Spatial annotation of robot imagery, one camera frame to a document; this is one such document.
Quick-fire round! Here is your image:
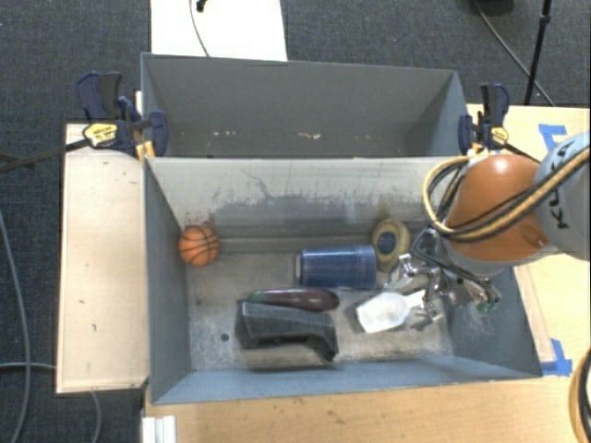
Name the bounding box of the blue cylindrical cup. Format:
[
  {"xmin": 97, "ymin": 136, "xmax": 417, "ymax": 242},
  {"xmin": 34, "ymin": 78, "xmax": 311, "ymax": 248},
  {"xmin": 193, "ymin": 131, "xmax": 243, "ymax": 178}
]
[{"xmin": 295, "ymin": 244, "xmax": 380, "ymax": 292}]

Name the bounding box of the yellow and blue tape measure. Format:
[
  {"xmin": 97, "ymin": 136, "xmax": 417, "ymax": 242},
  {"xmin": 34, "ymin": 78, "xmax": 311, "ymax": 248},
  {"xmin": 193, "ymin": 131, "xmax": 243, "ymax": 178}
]
[{"xmin": 370, "ymin": 218, "xmax": 413, "ymax": 274}]

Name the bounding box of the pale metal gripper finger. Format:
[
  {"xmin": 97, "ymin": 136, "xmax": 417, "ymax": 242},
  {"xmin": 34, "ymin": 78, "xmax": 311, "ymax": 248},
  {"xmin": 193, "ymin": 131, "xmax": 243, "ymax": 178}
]
[
  {"xmin": 390, "ymin": 253, "xmax": 433, "ymax": 295},
  {"xmin": 408, "ymin": 300, "xmax": 447, "ymax": 332}
]

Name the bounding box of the small orange basketball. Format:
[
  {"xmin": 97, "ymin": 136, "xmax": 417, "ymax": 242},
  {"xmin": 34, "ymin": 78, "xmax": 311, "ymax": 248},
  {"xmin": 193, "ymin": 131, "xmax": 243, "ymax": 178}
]
[{"xmin": 177, "ymin": 225, "xmax": 222, "ymax": 268}]

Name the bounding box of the purple toy eggplant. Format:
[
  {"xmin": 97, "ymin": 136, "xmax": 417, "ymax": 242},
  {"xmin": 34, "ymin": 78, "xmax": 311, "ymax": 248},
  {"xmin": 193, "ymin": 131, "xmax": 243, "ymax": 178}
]
[{"xmin": 235, "ymin": 286, "xmax": 342, "ymax": 314}]

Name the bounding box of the white plastic scoop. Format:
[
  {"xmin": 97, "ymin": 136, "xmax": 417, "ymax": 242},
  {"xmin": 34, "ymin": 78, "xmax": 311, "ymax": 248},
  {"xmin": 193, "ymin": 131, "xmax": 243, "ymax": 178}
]
[{"xmin": 355, "ymin": 290, "xmax": 427, "ymax": 335}]

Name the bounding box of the pale wood board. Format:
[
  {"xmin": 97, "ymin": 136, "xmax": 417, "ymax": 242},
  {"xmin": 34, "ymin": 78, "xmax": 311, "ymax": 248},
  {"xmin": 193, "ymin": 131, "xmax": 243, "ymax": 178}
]
[{"xmin": 55, "ymin": 123, "xmax": 151, "ymax": 394}]

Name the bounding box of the black stapler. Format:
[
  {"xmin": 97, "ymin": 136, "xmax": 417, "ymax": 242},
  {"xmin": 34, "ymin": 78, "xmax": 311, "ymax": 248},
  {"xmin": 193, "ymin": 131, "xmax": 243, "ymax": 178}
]
[{"xmin": 234, "ymin": 300, "xmax": 341, "ymax": 364}]

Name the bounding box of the grey metal bin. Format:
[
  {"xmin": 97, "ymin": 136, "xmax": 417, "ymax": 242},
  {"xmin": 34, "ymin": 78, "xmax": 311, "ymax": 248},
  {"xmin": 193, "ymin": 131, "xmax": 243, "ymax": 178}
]
[{"xmin": 139, "ymin": 52, "xmax": 544, "ymax": 406}]

